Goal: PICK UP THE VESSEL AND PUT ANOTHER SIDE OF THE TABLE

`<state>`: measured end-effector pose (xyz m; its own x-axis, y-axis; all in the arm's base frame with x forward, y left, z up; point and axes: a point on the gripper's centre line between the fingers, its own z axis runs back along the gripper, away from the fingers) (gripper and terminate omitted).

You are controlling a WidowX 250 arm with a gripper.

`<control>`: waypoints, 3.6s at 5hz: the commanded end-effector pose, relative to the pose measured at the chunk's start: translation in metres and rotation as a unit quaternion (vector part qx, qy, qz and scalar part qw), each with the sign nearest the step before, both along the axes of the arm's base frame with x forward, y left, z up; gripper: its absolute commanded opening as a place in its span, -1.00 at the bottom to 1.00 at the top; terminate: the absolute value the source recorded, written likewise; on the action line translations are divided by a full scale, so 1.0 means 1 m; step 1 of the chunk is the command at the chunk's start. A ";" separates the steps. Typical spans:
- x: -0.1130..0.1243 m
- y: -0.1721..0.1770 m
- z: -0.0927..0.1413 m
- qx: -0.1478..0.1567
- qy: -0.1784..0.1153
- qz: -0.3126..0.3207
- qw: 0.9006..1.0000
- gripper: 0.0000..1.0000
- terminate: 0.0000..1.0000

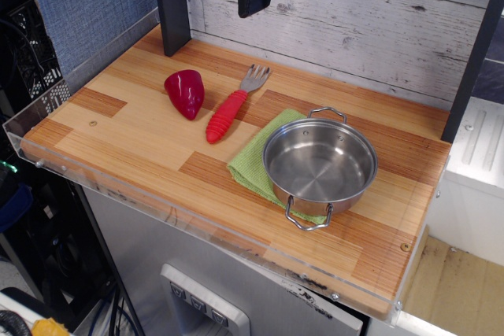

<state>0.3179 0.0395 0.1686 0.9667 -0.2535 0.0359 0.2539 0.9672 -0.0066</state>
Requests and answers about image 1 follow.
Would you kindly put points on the grey water dispenser panel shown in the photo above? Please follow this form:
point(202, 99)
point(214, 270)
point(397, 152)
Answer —
point(198, 310)

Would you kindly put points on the white toy sink unit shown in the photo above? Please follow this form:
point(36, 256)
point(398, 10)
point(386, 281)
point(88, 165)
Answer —
point(467, 209)

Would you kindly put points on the dark right upright post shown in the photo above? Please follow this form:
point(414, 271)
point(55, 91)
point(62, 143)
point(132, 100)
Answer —
point(475, 62)

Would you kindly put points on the yellow object at corner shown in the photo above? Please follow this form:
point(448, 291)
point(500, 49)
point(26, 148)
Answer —
point(48, 327)

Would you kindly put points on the red handled metal fork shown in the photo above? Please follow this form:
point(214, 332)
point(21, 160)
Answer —
point(222, 119)

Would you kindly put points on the red toy bell pepper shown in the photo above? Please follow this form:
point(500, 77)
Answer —
point(186, 92)

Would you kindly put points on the green folded cloth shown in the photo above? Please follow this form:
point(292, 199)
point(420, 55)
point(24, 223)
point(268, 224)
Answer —
point(247, 168)

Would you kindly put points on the dark upright post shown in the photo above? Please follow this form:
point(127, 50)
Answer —
point(175, 26)
point(475, 62)

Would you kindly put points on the stainless steel two-handled pot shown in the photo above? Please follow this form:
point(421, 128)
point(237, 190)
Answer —
point(318, 166)

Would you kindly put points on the dark left upright post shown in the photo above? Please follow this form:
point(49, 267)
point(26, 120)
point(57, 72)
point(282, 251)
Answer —
point(175, 26)

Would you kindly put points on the silver toy fridge cabinet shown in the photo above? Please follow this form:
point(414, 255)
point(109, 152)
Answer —
point(143, 233)

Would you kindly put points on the clear acrylic table guard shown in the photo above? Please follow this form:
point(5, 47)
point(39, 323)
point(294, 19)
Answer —
point(121, 132)

